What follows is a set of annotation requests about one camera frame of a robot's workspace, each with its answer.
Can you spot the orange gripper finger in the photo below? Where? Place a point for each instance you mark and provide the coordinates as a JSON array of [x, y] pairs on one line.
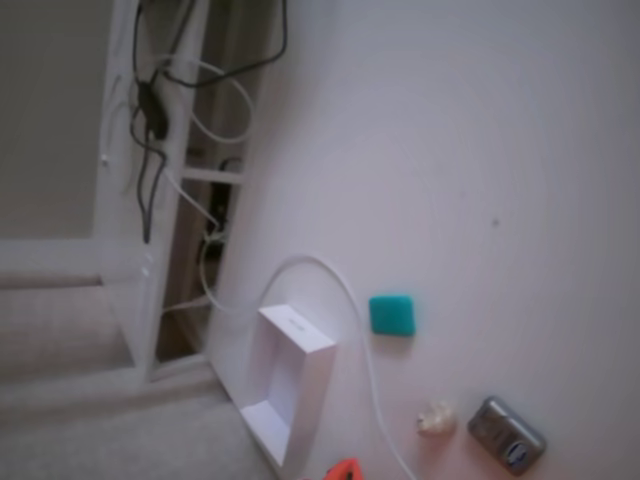
[[354, 470], [337, 472]]

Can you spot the green cube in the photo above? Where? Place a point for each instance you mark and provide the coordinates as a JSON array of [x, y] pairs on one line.
[[392, 315]]

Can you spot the white cardboard box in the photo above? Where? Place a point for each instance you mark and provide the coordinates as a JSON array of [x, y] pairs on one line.
[[310, 380]]

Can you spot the beige bear figurine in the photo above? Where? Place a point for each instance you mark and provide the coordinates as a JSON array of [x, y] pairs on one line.
[[437, 420]]

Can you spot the grey metal compact device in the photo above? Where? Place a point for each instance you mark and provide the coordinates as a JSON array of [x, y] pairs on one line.
[[505, 435]]

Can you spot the white frame furniture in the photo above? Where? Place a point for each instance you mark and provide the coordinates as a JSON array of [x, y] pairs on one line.
[[112, 210]]

